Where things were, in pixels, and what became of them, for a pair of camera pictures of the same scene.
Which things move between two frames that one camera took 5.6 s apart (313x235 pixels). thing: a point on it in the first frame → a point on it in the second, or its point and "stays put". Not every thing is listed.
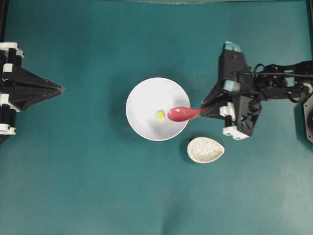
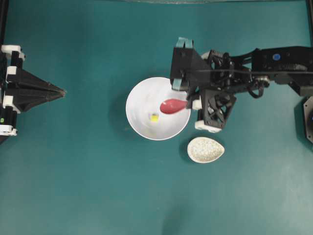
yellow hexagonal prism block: (161, 114) → (154, 118)
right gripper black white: (244, 110) → (216, 105)
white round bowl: (147, 105) stays put
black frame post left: (4, 5) stays put
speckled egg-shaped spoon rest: (202, 150) stays put
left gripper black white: (9, 54) stays put
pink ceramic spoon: (184, 113) → (170, 106)
